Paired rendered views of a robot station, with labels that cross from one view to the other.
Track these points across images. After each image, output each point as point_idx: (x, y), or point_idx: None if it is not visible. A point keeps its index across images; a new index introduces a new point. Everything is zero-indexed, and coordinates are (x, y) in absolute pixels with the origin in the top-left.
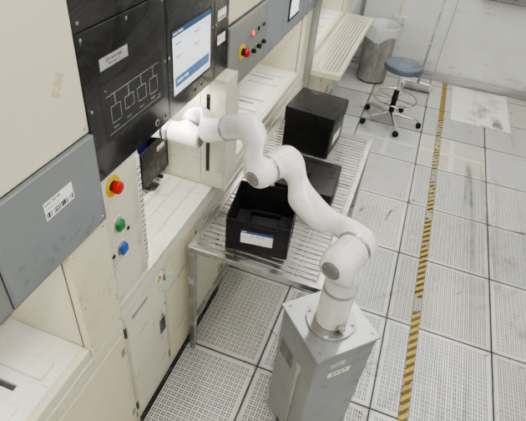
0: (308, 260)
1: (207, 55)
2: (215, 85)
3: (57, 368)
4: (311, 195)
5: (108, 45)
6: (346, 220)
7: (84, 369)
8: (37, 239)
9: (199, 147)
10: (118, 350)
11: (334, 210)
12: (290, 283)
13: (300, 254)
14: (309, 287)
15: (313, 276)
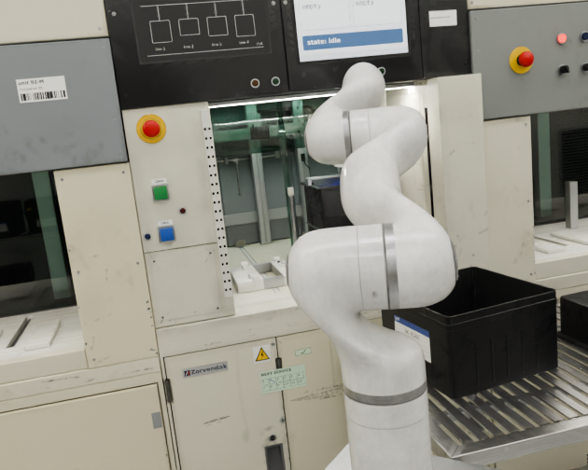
0: (497, 416)
1: (398, 32)
2: (429, 89)
3: (46, 350)
4: (364, 156)
5: None
6: (394, 201)
7: (69, 373)
8: (2, 115)
9: None
10: (146, 406)
11: (390, 185)
12: None
13: (493, 404)
14: (438, 449)
15: (467, 436)
